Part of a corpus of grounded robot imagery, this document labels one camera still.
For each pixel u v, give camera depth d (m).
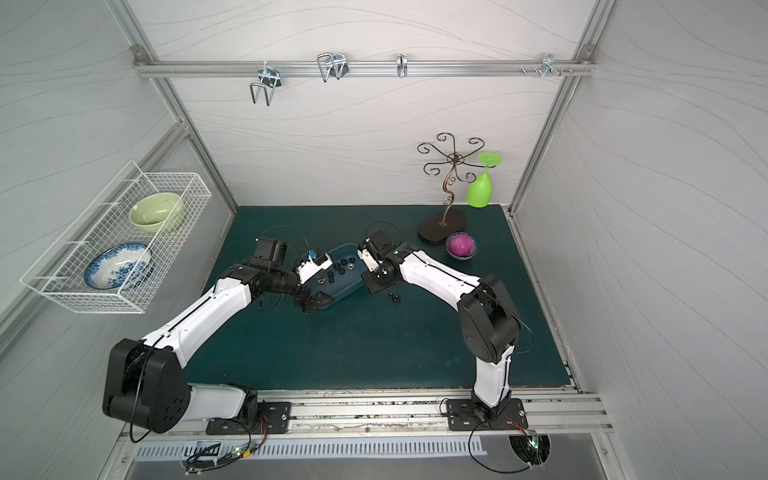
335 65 0.75
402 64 0.73
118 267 0.64
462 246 1.01
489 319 0.48
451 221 1.12
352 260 1.04
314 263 0.72
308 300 0.72
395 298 0.96
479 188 0.95
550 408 0.78
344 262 1.01
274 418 0.74
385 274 0.65
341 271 1.01
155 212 0.72
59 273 0.56
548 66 0.77
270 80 0.79
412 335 0.89
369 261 0.82
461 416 0.73
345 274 1.02
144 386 0.41
